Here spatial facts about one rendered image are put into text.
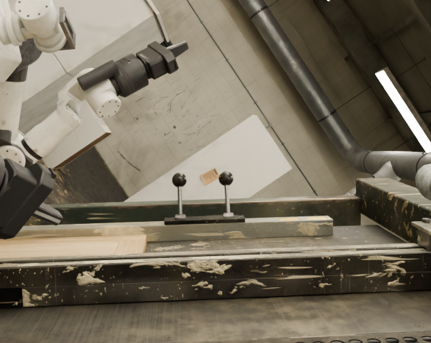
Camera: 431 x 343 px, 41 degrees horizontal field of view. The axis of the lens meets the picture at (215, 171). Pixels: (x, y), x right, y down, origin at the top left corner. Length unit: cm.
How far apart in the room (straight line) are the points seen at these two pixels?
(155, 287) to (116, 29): 272
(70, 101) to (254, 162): 363
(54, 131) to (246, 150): 364
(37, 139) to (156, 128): 799
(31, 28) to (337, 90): 867
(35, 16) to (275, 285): 64
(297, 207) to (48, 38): 88
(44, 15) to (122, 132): 838
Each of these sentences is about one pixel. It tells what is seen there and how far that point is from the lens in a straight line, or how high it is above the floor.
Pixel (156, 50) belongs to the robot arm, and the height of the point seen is 157.
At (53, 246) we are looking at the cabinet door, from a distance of 137.
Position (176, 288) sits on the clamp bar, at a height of 136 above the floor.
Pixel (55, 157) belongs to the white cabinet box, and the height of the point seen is 13.
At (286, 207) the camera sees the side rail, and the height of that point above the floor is 164.
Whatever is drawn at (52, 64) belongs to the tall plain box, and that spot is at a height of 104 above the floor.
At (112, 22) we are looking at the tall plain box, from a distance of 359.
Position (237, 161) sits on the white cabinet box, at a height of 169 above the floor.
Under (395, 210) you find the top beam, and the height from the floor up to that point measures 184.
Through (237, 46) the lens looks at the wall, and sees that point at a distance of 950.
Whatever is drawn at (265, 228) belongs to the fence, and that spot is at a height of 155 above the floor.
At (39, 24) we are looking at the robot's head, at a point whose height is 142.
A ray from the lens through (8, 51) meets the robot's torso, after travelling 119.
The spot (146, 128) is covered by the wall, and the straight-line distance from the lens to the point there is 940.
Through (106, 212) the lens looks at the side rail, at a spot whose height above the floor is 120.
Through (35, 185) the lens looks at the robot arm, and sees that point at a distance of 84.
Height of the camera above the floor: 154
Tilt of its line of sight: 1 degrees down
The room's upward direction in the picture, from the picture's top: 56 degrees clockwise
